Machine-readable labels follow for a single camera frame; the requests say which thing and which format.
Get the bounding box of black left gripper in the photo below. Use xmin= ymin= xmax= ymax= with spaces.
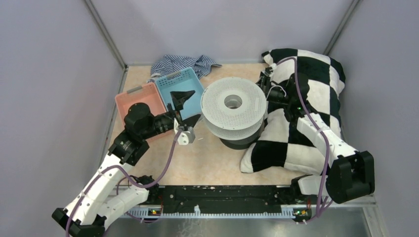
xmin=141 ymin=90 xmax=201 ymax=139

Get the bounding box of grey cable spool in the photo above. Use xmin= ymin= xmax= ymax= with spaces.
xmin=201 ymin=77 xmax=267 ymax=141

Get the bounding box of black cable spool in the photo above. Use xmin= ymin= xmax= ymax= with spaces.
xmin=220 ymin=133 xmax=259 ymax=150

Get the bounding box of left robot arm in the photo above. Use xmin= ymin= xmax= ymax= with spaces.
xmin=52 ymin=90 xmax=200 ymax=237

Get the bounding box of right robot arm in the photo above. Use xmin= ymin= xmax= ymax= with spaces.
xmin=256 ymin=68 xmax=375 ymax=204

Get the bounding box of blue perforated plastic basket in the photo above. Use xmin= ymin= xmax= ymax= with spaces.
xmin=155 ymin=67 xmax=204 ymax=119

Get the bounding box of pink perforated plastic basket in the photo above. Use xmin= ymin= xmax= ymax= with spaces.
xmin=115 ymin=82 xmax=174 ymax=145

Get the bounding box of blue white striped cloth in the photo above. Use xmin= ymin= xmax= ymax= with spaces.
xmin=147 ymin=54 xmax=222 ymax=83

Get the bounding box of black white checkered pillow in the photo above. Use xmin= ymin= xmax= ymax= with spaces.
xmin=240 ymin=48 xmax=346 ymax=175

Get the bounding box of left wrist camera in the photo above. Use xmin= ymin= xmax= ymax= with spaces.
xmin=174 ymin=126 xmax=196 ymax=146

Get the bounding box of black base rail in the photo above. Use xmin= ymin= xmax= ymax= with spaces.
xmin=127 ymin=185 xmax=323 ymax=215

